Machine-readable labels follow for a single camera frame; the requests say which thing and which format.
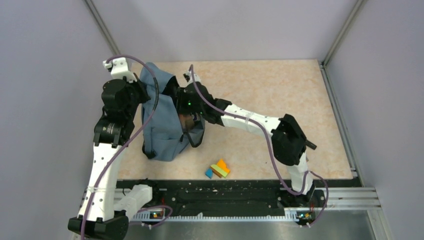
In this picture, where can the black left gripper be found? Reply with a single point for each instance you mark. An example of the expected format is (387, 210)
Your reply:
(141, 86)

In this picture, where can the blue student backpack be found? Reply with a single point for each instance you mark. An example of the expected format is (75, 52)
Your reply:
(163, 136)

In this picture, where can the dark brown bottom book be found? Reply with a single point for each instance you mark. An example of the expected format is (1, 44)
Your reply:
(187, 121)

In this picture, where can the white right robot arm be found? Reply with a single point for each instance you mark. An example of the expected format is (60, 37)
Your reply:
(286, 141)

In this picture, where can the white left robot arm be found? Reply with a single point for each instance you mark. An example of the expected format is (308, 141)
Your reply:
(100, 216)

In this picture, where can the blue eraser wedge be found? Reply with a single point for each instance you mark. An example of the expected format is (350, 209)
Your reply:
(209, 173)

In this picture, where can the orange eraser block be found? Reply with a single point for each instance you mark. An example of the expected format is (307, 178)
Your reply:
(223, 166)

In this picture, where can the green brown eraser block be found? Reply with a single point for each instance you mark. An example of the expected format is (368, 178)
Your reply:
(218, 171)

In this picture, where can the green cap black marker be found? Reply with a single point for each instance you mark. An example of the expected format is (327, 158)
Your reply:
(310, 145)

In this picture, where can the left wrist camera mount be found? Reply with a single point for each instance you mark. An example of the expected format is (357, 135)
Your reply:
(119, 69)

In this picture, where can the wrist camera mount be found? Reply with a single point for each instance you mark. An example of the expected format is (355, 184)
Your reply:
(119, 69)
(191, 77)

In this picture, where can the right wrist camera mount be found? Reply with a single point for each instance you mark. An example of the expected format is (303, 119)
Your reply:
(191, 77)

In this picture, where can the aluminium frame rail left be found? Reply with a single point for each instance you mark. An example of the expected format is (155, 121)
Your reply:
(101, 25)

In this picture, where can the aluminium frame rail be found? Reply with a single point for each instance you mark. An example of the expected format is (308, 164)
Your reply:
(343, 32)
(101, 25)

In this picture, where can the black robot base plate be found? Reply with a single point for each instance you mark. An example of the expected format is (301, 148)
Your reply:
(225, 198)

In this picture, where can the aluminium frame rail right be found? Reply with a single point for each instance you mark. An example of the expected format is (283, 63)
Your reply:
(343, 32)

